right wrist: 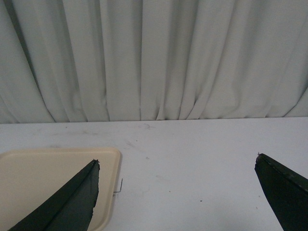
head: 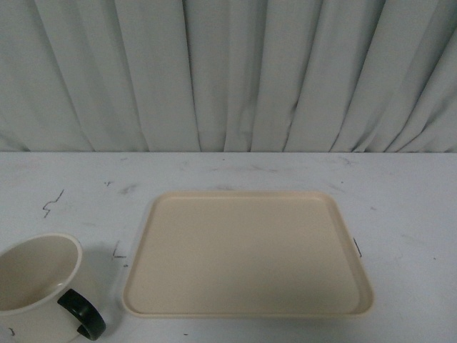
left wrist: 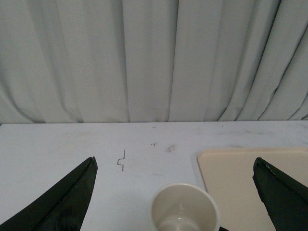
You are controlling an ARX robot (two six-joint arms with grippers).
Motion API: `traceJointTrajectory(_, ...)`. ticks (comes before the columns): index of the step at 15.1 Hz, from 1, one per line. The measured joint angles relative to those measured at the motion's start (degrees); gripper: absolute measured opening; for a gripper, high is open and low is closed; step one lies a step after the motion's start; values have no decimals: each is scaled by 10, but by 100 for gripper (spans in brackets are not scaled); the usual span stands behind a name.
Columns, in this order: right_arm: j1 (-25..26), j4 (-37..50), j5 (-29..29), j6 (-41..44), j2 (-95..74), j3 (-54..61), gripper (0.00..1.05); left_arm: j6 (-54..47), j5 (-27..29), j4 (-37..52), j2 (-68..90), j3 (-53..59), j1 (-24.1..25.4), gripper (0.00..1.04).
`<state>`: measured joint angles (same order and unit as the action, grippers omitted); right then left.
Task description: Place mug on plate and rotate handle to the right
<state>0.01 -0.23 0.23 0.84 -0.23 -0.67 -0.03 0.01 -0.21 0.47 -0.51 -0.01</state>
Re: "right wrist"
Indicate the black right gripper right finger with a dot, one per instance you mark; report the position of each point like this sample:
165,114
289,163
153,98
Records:
286,192

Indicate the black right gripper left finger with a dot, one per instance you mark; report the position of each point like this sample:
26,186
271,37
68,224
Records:
68,209

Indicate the beige plastic tray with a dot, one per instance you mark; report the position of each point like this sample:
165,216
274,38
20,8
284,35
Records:
28,177

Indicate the white pleated curtain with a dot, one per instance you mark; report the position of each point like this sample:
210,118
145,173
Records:
131,60

